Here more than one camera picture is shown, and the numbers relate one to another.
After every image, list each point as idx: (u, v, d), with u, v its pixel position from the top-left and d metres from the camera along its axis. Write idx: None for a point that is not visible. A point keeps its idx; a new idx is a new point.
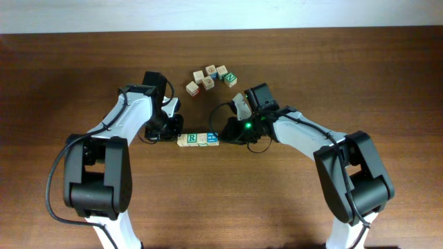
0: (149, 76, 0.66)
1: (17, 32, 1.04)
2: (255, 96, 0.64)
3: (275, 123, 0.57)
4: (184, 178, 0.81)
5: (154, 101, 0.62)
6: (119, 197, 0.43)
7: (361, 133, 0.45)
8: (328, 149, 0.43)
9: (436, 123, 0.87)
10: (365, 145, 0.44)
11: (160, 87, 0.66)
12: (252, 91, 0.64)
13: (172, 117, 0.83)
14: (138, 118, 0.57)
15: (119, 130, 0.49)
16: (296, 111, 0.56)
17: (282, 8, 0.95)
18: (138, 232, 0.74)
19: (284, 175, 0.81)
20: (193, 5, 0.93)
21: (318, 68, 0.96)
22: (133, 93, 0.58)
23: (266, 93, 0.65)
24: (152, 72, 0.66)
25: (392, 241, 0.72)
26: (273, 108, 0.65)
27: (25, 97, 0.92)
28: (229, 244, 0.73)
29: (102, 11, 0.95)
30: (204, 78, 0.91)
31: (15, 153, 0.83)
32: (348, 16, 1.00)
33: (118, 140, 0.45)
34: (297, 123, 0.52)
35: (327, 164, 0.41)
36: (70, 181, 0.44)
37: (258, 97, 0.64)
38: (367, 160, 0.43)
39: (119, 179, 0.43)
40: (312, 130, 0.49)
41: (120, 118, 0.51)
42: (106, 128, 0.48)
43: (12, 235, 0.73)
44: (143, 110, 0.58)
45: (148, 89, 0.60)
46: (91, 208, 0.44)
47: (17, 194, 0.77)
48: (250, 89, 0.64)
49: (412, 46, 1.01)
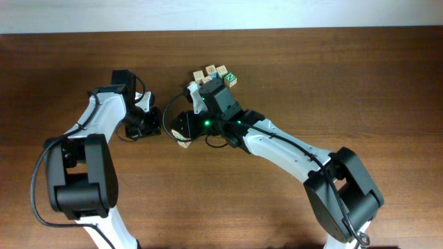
0: (117, 72, 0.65)
1: (17, 33, 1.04)
2: (215, 101, 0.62)
3: (246, 137, 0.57)
4: (184, 178, 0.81)
5: (126, 99, 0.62)
6: (106, 192, 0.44)
7: (346, 151, 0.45)
8: (316, 176, 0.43)
9: (437, 122, 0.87)
10: (351, 162, 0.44)
11: (131, 84, 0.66)
12: (214, 96, 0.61)
13: (149, 111, 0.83)
14: (114, 117, 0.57)
15: (95, 129, 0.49)
16: (264, 118, 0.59)
17: (282, 8, 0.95)
18: (138, 232, 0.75)
19: (284, 175, 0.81)
20: (192, 5, 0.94)
21: (318, 68, 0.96)
22: (106, 93, 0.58)
23: (226, 95, 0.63)
24: (122, 71, 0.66)
25: (393, 241, 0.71)
26: (238, 113, 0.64)
27: (25, 97, 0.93)
28: (229, 244, 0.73)
29: (103, 11, 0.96)
30: (204, 78, 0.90)
31: (16, 153, 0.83)
32: (349, 16, 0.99)
33: (95, 136, 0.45)
34: (270, 137, 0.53)
35: (319, 192, 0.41)
36: (54, 185, 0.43)
37: (219, 103, 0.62)
38: (355, 176, 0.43)
39: (103, 176, 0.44)
40: (291, 148, 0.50)
41: (95, 118, 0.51)
42: (82, 128, 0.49)
43: (14, 234, 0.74)
44: (118, 109, 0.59)
45: (118, 88, 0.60)
46: (80, 209, 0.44)
47: (19, 195, 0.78)
48: (211, 94, 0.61)
49: (414, 45, 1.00)
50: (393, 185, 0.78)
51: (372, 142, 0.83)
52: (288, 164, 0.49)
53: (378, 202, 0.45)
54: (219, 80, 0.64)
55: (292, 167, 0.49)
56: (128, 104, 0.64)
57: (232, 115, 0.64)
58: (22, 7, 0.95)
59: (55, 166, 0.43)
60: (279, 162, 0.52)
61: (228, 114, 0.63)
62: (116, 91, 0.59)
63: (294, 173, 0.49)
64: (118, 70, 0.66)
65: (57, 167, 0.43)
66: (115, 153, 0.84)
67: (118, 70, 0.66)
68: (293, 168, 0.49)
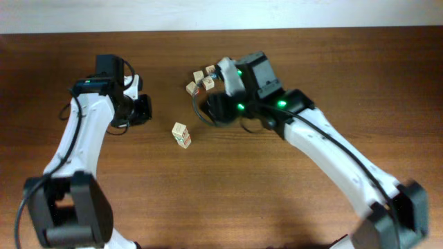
0: (104, 64, 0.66)
1: (16, 32, 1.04)
2: (252, 74, 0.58)
3: (288, 126, 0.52)
4: (184, 178, 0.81)
5: (113, 97, 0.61)
6: (99, 230, 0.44)
7: (416, 186, 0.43)
8: (378, 207, 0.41)
9: (437, 122, 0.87)
10: (418, 198, 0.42)
11: (118, 72, 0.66)
12: (252, 67, 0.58)
13: (136, 99, 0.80)
14: (100, 127, 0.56)
15: (79, 160, 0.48)
16: (316, 108, 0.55)
17: (282, 7, 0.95)
18: (138, 232, 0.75)
19: (284, 175, 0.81)
20: (193, 5, 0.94)
21: (318, 68, 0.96)
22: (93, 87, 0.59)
23: (266, 70, 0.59)
24: (107, 61, 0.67)
25: None
26: (275, 92, 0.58)
27: (25, 97, 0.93)
28: (229, 244, 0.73)
29: (103, 11, 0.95)
30: (204, 78, 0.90)
31: (16, 153, 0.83)
32: (349, 16, 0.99)
33: (83, 176, 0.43)
34: (323, 138, 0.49)
35: (381, 228, 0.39)
36: (42, 227, 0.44)
37: (257, 76, 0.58)
38: (415, 214, 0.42)
39: (95, 215, 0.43)
40: (348, 159, 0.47)
41: (79, 144, 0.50)
42: (66, 160, 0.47)
43: (13, 235, 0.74)
44: (105, 102, 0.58)
45: (104, 79, 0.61)
46: (73, 245, 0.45)
47: (18, 195, 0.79)
48: (248, 66, 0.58)
49: (414, 44, 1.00)
50: None
51: (372, 143, 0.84)
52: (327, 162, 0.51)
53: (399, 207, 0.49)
54: (260, 53, 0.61)
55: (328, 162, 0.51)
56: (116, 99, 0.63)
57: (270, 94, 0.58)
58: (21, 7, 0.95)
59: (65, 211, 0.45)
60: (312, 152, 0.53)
61: (266, 90, 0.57)
62: (102, 85, 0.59)
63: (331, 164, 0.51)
64: (103, 60, 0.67)
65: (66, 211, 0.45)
66: (115, 153, 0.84)
67: (103, 61, 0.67)
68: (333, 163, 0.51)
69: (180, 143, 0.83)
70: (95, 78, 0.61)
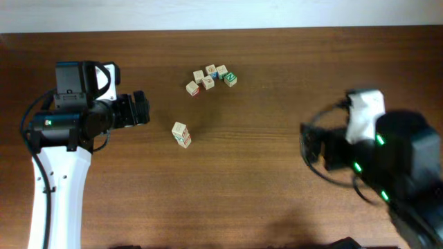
0: (65, 73, 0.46)
1: (12, 32, 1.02)
2: (412, 152, 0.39)
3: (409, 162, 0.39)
4: (184, 178, 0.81)
5: (92, 97, 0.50)
6: None
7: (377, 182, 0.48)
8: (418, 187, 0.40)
9: (435, 122, 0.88)
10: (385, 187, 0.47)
11: (91, 83, 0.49)
12: (417, 141, 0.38)
13: (115, 99, 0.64)
14: (86, 137, 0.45)
15: (73, 185, 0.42)
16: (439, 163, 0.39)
17: (282, 7, 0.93)
18: (138, 232, 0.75)
19: (284, 175, 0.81)
20: (192, 5, 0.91)
21: (318, 68, 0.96)
22: (69, 107, 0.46)
23: (431, 147, 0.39)
24: (70, 67, 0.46)
25: (392, 241, 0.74)
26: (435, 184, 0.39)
27: (25, 97, 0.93)
28: (229, 244, 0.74)
29: (100, 11, 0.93)
30: (204, 78, 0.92)
31: (16, 153, 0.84)
32: (351, 16, 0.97)
33: (74, 204, 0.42)
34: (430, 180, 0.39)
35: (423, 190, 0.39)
36: None
37: (425, 153, 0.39)
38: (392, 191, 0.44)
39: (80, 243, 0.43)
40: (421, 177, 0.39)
41: (65, 165, 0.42)
42: (56, 186, 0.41)
43: (17, 234, 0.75)
44: (93, 127, 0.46)
45: (78, 98, 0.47)
46: None
47: (18, 195, 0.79)
48: (412, 140, 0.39)
49: (415, 44, 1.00)
50: None
51: None
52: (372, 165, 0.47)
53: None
54: (423, 123, 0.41)
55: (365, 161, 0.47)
56: (101, 117, 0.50)
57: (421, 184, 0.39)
58: (14, 7, 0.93)
59: (58, 242, 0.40)
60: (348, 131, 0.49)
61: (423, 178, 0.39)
62: (72, 118, 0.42)
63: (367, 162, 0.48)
64: (64, 66, 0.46)
65: (61, 243, 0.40)
66: (115, 153, 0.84)
67: (63, 69, 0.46)
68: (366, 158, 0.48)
69: (180, 142, 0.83)
70: (66, 93, 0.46)
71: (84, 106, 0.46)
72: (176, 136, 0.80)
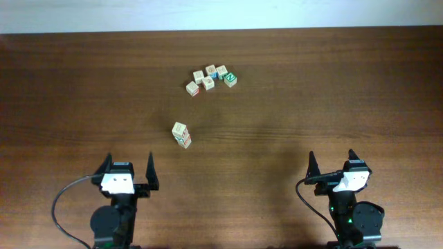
0: (113, 181, 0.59)
1: (11, 32, 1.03)
2: (348, 176, 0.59)
3: (344, 189, 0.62)
4: (184, 178, 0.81)
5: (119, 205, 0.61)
6: None
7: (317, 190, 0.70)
8: (337, 202, 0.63)
9: (437, 122, 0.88)
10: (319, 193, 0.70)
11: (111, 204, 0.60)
12: (350, 166, 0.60)
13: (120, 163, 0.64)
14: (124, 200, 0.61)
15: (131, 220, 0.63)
16: (354, 191, 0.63)
17: (282, 8, 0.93)
18: (138, 232, 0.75)
19: (285, 176, 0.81)
20: (192, 5, 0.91)
21: (317, 68, 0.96)
22: (115, 196, 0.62)
23: (361, 177, 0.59)
24: (118, 172, 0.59)
25: (393, 241, 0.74)
26: (351, 200, 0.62)
27: (24, 98, 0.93)
28: (229, 244, 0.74)
29: (101, 11, 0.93)
30: (204, 78, 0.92)
31: (16, 153, 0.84)
32: (351, 16, 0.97)
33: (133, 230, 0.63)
34: (348, 200, 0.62)
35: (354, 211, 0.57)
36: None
37: (357, 182, 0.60)
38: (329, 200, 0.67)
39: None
40: (342, 195, 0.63)
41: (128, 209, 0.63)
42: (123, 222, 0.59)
43: (16, 235, 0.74)
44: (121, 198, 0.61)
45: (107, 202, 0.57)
46: None
47: (16, 195, 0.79)
48: (348, 164, 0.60)
49: (416, 45, 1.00)
50: (392, 185, 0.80)
51: (371, 143, 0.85)
52: (334, 191, 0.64)
53: (311, 151, 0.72)
54: (361, 160, 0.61)
55: (329, 185, 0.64)
56: (133, 200, 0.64)
57: (348, 201, 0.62)
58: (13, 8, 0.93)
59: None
60: (326, 175, 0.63)
61: (349, 198, 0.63)
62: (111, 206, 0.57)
63: (329, 185, 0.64)
64: (112, 175, 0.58)
65: None
66: (115, 153, 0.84)
67: (112, 178, 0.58)
68: (333, 181, 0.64)
69: (180, 142, 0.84)
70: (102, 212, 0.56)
71: (122, 205, 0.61)
72: (177, 137, 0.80)
